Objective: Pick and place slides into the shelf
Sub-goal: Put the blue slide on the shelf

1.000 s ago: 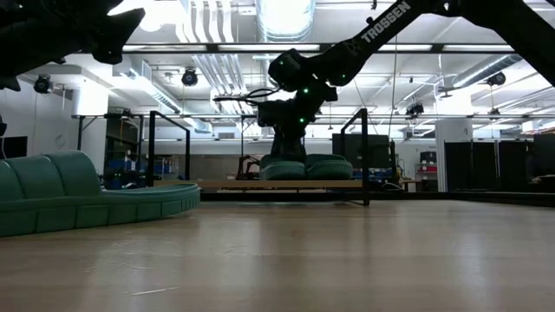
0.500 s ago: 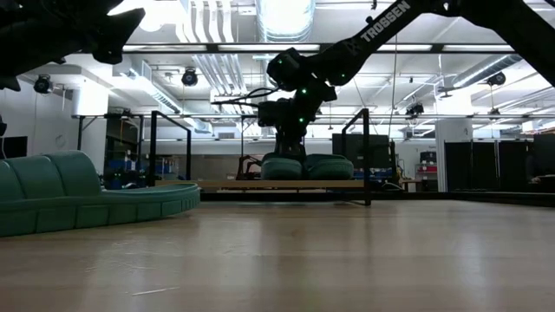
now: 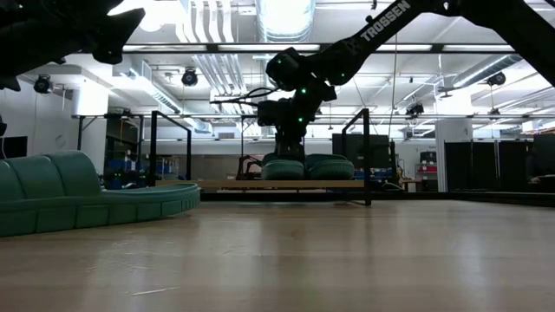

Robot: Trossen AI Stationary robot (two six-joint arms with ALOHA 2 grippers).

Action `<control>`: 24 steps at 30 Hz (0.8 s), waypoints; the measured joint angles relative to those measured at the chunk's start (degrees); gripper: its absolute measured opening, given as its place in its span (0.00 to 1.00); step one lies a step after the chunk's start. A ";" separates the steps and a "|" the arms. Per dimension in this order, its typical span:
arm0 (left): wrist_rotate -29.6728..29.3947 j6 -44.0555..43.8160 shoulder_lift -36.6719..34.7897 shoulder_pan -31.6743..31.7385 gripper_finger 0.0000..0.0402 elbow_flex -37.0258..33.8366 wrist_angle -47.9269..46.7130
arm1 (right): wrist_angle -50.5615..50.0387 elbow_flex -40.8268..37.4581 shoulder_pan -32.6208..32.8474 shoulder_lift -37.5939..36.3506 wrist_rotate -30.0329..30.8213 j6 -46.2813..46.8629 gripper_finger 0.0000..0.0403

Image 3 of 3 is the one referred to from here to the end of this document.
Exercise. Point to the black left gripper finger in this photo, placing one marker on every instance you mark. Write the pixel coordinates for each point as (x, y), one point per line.
(117, 39)

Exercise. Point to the green rubber slide sandal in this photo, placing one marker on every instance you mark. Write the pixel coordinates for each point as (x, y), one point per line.
(65, 208)
(282, 171)
(331, 170)

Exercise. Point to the black background robot arm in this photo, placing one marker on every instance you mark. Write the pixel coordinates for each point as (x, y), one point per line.
(249, 167)

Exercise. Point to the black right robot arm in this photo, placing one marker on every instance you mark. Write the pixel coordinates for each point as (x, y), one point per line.
(386, 19)

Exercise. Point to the black metal wooden shelf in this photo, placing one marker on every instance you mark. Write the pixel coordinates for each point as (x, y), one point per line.
(243, 184)

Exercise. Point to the dark background cabinet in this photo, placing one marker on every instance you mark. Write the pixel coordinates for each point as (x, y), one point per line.
(381, 147)

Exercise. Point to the black overhead rig beam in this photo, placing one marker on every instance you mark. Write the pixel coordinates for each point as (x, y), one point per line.
(212, 48)

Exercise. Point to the black storage rack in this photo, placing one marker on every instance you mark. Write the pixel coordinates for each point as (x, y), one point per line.
(121, 143)

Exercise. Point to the red storage box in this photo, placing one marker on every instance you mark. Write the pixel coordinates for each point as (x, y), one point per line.
(428, 169)

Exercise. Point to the white room column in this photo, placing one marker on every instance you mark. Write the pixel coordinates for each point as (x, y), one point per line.
(453, 156)

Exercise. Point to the black partition panels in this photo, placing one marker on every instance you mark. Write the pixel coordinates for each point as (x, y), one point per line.
(485, 167)

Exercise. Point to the silver ceiling air duct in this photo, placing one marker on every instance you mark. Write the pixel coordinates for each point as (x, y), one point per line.
(286, 17)

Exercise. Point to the black wall monitor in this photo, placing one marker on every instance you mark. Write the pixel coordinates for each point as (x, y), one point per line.
(13, 147)

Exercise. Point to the black table rig frame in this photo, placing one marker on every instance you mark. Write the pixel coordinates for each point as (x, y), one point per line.
(433, 198)

